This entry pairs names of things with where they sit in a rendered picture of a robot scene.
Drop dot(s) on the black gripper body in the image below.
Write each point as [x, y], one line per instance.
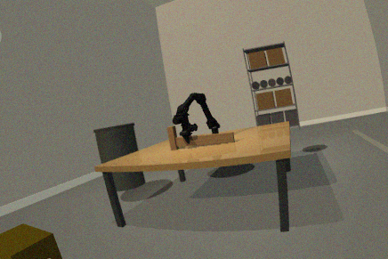
[185, 129]

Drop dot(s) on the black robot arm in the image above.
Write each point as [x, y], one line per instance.
[182, 115]

